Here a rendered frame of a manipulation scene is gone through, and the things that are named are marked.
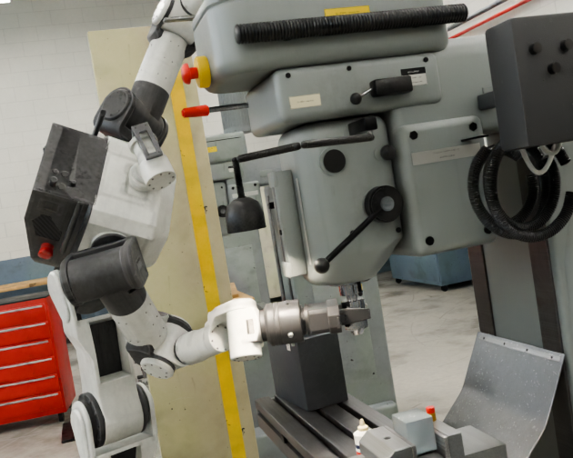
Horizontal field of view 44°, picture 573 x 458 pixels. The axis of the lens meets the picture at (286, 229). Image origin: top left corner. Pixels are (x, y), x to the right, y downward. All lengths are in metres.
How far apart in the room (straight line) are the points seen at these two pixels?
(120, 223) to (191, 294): 1.64
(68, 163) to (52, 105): 8.92
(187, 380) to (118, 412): 1.32
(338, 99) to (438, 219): 0.30
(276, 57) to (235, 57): 0.08
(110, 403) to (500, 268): 1.00
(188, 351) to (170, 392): 1.60
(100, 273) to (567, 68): 0.92
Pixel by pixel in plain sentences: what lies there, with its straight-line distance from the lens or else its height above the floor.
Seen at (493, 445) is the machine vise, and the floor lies 1.01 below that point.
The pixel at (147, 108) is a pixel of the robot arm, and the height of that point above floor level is 1.75.
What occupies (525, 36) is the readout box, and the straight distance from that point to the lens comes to 1.24.
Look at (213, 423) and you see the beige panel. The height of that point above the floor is 0.56.
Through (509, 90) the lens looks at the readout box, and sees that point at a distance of 1.24.
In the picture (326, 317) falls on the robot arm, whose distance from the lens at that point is 1.42.
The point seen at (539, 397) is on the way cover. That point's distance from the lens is 1.57.
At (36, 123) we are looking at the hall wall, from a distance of 10.46.
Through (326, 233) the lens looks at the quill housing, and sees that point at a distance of 1.34.
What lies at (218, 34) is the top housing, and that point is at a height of 1.80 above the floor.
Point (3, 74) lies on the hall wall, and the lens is 10.60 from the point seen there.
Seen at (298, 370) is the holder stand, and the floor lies 1.05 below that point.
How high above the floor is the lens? 1.51
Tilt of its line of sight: 3 degrees down
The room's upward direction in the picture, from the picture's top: 9 degrees counter-clockwise
